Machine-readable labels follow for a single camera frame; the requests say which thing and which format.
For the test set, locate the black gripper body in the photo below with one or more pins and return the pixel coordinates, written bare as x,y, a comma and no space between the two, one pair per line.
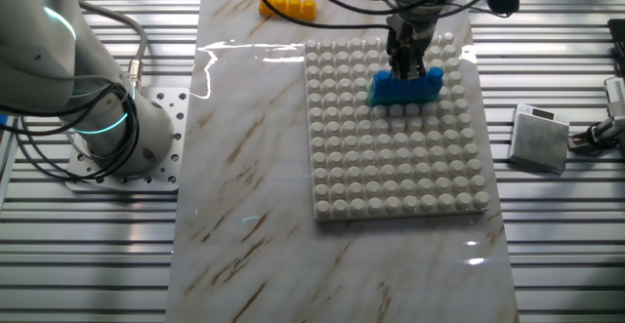
410,37

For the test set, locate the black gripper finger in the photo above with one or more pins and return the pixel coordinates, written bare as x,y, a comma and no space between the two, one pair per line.
417,69
399,68

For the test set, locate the blue four-stud block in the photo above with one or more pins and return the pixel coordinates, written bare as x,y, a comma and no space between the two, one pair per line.
407,90

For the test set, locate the teal four-stud block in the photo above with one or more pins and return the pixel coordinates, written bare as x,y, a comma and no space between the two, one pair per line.
403,102

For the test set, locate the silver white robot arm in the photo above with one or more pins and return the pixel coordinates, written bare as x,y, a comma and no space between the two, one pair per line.
44,45

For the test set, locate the white studded baseplate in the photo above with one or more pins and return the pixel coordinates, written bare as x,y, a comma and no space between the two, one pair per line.
390,162

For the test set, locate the orange four-stud block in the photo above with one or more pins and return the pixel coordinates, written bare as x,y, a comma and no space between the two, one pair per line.
288,8

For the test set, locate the silver digital scale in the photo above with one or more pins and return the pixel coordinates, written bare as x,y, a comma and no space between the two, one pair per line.
539,140

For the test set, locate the marble pattern board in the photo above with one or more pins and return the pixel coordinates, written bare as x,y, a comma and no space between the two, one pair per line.
254,167

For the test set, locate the black device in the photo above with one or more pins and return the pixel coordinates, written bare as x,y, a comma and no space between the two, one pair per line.
617,45

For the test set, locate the metal camera mount clamp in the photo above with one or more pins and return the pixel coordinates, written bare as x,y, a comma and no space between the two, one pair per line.
598,135

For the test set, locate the small silver camera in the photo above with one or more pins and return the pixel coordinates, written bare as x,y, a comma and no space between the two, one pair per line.
616,96

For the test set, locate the perforated robot base plate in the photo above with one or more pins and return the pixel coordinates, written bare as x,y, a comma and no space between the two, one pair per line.
168,167

